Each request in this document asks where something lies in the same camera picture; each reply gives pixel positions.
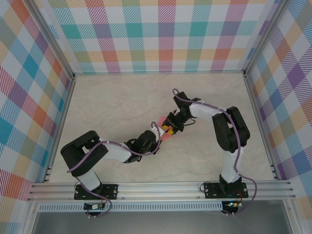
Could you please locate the pink paper sheet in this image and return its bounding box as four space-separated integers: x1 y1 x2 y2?
157 116 172 142

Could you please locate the small dark circuit board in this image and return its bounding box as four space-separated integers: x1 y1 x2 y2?
84 203 106 211

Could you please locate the aluminium mounting rail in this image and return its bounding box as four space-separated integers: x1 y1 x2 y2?
27 179 297 202

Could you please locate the thin aluminium rail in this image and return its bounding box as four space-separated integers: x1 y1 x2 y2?
73 70 247 77

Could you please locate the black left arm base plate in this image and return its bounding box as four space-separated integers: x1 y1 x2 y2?
74 184 119 201

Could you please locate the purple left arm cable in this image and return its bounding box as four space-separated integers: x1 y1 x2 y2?
67 121 163 218

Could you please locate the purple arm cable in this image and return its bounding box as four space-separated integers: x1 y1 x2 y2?
67 121 163 218
172 88 258 216

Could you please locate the slotted grey cable duct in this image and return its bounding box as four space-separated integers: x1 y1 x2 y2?
38 201 224 212

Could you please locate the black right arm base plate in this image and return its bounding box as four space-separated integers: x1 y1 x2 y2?
203 182 249 199

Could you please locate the aluminium side rail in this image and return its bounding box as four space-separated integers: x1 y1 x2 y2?
42 74 77 183
243 73 280 180

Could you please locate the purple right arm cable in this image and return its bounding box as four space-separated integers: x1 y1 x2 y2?
172 88 258 216

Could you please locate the aluminium corner post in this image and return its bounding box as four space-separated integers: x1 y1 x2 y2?
242 0 291 78
28 0 76 80

